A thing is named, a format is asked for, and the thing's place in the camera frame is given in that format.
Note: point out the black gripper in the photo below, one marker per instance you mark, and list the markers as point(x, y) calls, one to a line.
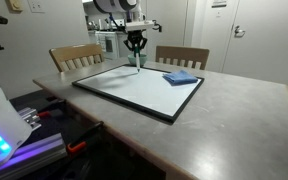
point(136, 35)

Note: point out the white marker with green cap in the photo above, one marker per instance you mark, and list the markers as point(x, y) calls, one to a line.
point(137, 63)

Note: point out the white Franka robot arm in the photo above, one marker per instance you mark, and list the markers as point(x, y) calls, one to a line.
point(0, 126)

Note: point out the mint green bowl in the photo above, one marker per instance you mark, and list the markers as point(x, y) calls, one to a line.
point(143, 60)

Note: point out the grey kitchen cabinet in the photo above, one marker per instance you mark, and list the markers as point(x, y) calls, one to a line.
point(121, 48)

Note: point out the white kitchen oven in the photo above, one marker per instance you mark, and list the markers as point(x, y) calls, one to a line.
point(106, 46)

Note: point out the wooden slat-back chair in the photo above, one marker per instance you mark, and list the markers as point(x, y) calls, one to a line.
point(75, 53)
point(180, 52)

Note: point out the black framed whiteboard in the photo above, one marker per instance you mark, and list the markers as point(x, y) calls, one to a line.
point(134, 96)

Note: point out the folded blue cloth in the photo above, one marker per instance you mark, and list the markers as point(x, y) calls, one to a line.
point(180, 77)

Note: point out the door sign plaque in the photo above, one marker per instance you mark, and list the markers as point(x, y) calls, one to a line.
point(219, 3)

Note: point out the black clamp with orange grip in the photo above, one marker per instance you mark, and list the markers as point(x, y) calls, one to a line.
point(84, 136)

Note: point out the black clamp with red grip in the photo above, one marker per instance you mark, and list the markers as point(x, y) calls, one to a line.
point(50, 108)

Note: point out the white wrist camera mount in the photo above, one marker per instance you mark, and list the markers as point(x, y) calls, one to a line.
point(139, 25)

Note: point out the small white wall plate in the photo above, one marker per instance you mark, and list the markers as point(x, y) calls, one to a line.
point(218, 14)

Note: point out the white double switch plate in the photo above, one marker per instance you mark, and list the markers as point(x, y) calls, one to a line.
point(36, 5)

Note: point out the beige wall thermostat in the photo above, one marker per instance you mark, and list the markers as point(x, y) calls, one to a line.
point(15, 5)

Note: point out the silver metal bracket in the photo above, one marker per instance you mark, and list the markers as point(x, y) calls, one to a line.
point(29, 116)

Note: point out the aluminium profile rail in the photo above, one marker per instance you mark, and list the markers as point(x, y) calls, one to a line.
point(34, 153)

